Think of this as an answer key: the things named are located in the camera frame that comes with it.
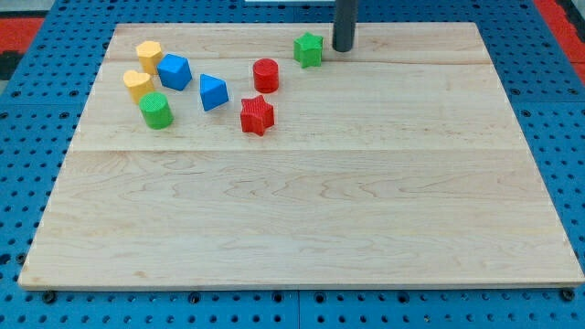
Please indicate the red star block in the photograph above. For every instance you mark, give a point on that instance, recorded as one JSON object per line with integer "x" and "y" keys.
{"x": 256, "y": 116}

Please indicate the red cylinder block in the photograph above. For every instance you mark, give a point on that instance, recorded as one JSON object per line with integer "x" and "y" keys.
{"x": 266, "y": 75}

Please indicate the light wooden board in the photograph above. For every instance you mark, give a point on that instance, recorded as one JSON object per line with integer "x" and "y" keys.
{"x": 397, "y": 165}

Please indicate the blue triangle block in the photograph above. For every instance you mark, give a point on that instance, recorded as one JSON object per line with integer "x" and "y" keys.
{"x": 213, "y": 92}

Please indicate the green star block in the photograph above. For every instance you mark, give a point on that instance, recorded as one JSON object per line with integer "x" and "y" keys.
{"x": 308, "y": 50}

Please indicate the green cylinder block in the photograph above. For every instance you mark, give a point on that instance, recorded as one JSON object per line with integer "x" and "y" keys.
{"x": 156, "y": 111}

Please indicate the blue cube block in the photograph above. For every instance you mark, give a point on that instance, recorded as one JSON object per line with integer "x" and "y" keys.
{"x": 174, "y": 72}

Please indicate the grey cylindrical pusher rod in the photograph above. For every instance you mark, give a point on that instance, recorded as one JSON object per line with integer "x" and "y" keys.
{"x": 344, "y": 25}

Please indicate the yellow heart block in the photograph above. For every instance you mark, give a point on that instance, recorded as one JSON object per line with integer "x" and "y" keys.
{"x": 138, "y": 84}

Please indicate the yellow hexagon block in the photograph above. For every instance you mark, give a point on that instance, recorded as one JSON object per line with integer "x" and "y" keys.
{"x": 150, "y": 54}

